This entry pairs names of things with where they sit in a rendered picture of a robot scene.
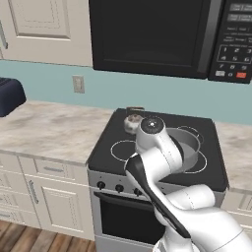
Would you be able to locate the grey microwave door handle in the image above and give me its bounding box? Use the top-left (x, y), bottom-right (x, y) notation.
top-left (196, 0), bottom-right (225, 79)

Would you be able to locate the black glass-top stove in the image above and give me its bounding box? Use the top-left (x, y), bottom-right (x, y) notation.
top-left (86, 107), bottom-right (230, 252)

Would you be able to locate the black oven door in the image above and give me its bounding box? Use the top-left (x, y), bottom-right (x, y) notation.
top-left (90, 188), bottom-right (171, 252)

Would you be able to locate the cream base cabinet door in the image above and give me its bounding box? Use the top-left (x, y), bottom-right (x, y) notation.
top-left (24, 174), bottom-right (95, 241)

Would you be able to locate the black microwave oven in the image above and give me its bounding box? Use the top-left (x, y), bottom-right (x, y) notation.
top-left (88, 0), bottom-right (252, 85)

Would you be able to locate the dark blue toaster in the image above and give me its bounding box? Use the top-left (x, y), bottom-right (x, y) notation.
top-left (0, 77), bottom-right (28, 118)

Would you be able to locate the grey wall cabinet handle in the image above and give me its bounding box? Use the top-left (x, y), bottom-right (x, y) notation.
top-left (0, 19), bottom-right (10, 50)

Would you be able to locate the grey metal pot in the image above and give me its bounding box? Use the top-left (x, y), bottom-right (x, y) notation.
top-left (164, 127), bottom-right (202, 172)

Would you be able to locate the black microwave door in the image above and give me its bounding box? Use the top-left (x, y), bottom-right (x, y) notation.
top-left (88, 0), bottom-right (215, 80)

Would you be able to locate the cream drawer front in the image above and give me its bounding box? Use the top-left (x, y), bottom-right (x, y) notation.
top-left (33, 157), bottom-right (76, 181)

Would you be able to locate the grey base cabinet handle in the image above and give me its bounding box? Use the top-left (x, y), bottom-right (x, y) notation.
top-left (28, 179), bottom-right (40, 205)

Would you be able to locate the grey drawer handle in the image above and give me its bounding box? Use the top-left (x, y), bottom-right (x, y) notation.
top-left (43, 165), bottom-right (65, 174)

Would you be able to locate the cream base cabinet run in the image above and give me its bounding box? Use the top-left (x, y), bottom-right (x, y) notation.
top-left (220, 189), bottom-right (252, 240)

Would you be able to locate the silver oven door handle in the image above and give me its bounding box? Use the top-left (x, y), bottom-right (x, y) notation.
top-left (93, 191), bottom-right (156, 211)

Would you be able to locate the beige wall outlet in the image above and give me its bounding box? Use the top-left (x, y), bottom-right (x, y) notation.
top-left (72, 74), bottom-right (86, 95)

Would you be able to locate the cream drawer stack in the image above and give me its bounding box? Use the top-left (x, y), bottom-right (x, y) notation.
top-left (0, 153), bottom-right (41, 230)

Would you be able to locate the cream wall cabinet door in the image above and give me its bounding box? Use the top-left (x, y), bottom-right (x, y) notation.
top-left (0, 0), bottom-right (94, 68)

